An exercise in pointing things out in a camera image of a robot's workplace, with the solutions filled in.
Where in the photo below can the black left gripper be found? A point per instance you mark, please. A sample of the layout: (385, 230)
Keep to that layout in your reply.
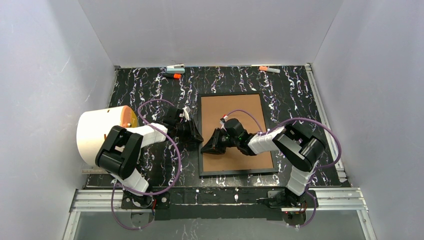
(187, 129)

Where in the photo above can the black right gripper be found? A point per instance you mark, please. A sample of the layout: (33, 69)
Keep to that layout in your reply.
(220, 141)

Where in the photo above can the black picture frame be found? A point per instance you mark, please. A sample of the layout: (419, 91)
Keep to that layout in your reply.
(238, 171)

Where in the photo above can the brown backing board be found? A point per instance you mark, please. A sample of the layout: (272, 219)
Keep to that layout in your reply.
(238, 109)

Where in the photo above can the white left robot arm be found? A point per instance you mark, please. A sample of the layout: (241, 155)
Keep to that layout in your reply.
(121, 149)

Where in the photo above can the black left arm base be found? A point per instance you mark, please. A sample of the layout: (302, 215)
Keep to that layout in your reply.
(131, 201)

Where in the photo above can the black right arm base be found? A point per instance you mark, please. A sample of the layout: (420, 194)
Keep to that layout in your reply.
(284, 198)

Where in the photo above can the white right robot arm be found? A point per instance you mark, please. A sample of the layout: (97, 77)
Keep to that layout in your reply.
(303, 150)

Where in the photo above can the black orange marker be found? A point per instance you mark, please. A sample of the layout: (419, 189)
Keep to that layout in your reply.
(172, 75)

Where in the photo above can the orange white marker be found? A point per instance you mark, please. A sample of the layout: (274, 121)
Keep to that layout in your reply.
(269, 69)

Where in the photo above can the white cylinder orange lid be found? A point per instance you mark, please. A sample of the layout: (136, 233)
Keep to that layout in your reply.
(94, 126)

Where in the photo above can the wooden ruler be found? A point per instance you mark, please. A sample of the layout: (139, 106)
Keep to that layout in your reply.
(93, 171)

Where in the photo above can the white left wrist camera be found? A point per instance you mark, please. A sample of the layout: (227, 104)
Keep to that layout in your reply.
(186, 113)

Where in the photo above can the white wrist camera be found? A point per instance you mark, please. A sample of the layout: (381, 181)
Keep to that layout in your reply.
(223, 120)
(186, 113)

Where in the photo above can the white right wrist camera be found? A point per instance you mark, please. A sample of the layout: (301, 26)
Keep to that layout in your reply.
(223, 120)

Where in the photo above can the aluminium rail frame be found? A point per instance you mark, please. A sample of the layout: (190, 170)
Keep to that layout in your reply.
(218, 214)

